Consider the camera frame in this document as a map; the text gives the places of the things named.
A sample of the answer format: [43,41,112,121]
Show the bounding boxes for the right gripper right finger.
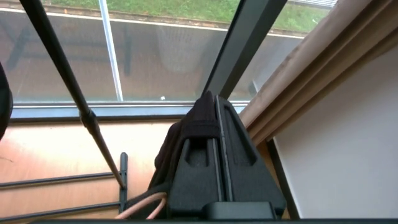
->
[214,95,286,218]

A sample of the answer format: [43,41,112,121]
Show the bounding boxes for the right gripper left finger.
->
[167,138,224,218]

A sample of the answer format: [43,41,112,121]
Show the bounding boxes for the thin black shorts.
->
[124,90,221,220]

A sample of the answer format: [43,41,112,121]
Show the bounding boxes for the pink clothes hanger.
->
[114,192,168,220]

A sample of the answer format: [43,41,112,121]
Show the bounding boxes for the black clothes rack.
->
[0,0,129,222]

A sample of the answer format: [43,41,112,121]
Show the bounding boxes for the beige curtain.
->
[239,0,398,147]

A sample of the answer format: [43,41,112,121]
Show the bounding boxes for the window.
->
[0,0,338,121]

